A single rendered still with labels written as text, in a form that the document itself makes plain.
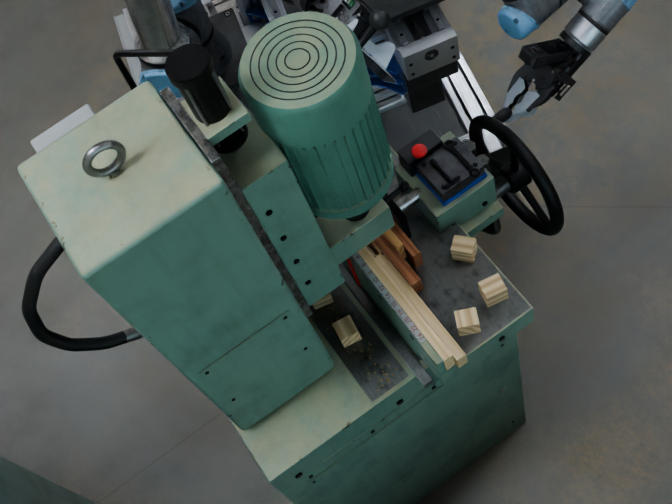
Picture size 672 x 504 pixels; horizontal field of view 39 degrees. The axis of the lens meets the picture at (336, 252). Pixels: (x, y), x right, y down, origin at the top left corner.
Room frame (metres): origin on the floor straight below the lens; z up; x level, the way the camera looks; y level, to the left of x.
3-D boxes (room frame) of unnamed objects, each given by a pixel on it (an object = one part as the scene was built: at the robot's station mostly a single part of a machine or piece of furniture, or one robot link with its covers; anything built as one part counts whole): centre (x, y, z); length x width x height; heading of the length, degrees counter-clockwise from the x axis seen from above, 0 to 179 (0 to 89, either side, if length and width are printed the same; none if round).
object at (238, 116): (0.83, 0.07, 1.53); 0.08 x 0.08 x 0.17; 11
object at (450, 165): (0.92, -0.25, 0.99); 0.13 x 0.11 x 0.06; 11
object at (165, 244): (0.80, 0.22, 1.16); 0.22 x 0.22 x 0.72; 11
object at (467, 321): (0.64, -0.16, 0.92); 0.04 x 0.03 x 0.04; 75
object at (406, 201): (0.90, -0.16, 0.95); 0.09 x 0.07 x 0.09; 11
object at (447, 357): (0.88, -0.04, 0.92); 0.60 x 0.02 x 0.05; 11
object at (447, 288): (0.90, -0.16, 0.87); 0.61 x 0.30 x 0.06; 11
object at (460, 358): (0.90, -0.05, 0.92); 0.67 x 0.02 x 0.04; 11
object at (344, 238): (0.86, -0.04, 1.03); 0.14 x 0.07 x 0.09; 101
